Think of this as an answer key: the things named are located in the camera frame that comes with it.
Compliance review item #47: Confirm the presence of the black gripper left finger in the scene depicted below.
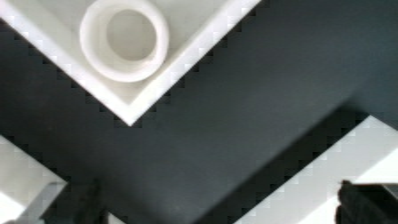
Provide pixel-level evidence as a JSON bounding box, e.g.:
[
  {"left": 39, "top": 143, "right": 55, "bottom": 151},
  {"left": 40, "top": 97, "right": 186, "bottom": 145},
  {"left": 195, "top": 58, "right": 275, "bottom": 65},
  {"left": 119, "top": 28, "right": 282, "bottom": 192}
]
[{"left": 40, "top": 180, "right": 108, "bottom": 224}]

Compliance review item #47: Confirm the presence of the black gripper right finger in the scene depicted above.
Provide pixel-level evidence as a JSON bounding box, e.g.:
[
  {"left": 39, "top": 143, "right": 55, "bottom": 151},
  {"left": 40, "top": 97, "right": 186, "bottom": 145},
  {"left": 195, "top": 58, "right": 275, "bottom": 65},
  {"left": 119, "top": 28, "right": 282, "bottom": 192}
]
[{"left": 334, "top": 180, "right": 398, "bottom": 224}]

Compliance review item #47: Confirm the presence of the white square tabletop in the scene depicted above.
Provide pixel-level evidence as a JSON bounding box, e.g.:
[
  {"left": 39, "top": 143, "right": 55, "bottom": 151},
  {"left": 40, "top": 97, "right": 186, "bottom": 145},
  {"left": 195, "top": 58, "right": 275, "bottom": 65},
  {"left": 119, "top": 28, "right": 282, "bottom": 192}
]
[{"left": 0, "top": 0, "right": 261, "bottom": 124}]

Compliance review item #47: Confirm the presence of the white U-shaped fence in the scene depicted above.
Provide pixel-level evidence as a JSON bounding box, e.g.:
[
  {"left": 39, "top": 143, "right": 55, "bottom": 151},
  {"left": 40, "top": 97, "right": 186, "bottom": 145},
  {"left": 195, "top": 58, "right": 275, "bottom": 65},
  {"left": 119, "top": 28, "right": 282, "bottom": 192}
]
[{"left": 0, "top": 117, "right": 398, "bottom": 224}]

